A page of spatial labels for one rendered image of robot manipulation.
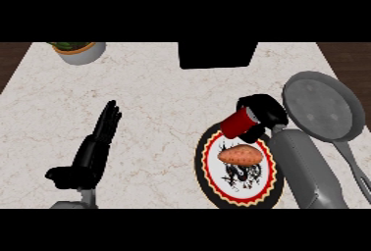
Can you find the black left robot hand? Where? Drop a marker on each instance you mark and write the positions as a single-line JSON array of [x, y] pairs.
[[92, 153]]

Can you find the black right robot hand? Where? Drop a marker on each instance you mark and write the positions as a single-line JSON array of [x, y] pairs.
[[268, 111]]

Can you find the red can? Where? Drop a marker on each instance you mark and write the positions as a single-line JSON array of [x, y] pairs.
[[237, 124]]

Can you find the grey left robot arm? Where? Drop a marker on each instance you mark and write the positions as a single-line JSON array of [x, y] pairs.
[[77, 201]]

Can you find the grey frying pan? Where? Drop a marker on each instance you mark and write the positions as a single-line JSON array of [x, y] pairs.
[[324, 108]]

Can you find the white plate with red rim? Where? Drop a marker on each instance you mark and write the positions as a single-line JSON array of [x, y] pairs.
[[240, 170]]

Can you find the orange sweet potato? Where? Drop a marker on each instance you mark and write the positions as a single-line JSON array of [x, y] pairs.
[[240, 156]]

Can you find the black box appliance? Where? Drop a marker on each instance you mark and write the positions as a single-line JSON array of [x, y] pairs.
[[216, 55]]

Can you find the grey potted plant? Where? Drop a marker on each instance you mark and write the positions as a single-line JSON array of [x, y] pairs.
[[80, 51]]

